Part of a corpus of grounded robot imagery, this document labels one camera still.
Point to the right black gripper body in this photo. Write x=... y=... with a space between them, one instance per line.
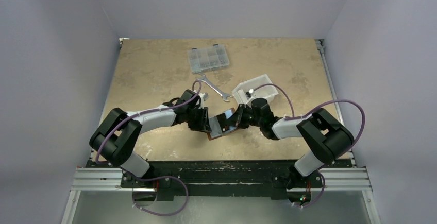
x=239 y=117

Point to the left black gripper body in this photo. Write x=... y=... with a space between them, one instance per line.
x=187 y=113

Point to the brown leather card holder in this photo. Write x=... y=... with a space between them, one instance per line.
x=218 y=125

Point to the white plastic bin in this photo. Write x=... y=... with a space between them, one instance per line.
x=267 y=92

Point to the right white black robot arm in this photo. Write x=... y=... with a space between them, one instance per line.
x=325 y=136

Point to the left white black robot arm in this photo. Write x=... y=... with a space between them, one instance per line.
x=115 y=138

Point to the silver open-end wrench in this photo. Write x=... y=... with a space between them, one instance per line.
x=225 y=96

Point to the clear plastic screw organizer box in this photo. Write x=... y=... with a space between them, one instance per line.
x=207 y=59

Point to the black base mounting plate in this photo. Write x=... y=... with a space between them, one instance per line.
x=276 y=179

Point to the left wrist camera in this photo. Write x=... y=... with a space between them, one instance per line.
x=203 y=98

